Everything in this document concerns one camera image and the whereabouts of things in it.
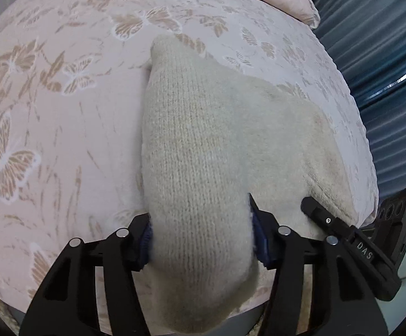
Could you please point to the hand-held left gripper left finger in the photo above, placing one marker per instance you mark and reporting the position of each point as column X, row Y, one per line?
column 146, row 243

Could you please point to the beige knit sweater black hearts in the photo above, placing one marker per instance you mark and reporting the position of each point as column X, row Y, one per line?
column 206, row 147

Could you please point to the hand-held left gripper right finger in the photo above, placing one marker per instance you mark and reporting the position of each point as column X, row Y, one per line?
column 260, row 238

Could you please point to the grey-blue curtain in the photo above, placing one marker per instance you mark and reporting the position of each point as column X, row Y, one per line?
column 381, row 77

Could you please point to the pink floral bed sheet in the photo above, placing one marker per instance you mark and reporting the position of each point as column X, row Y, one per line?
column 66, row 112

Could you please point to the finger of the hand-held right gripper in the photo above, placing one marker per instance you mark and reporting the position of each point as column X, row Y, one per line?
column 323, row 218

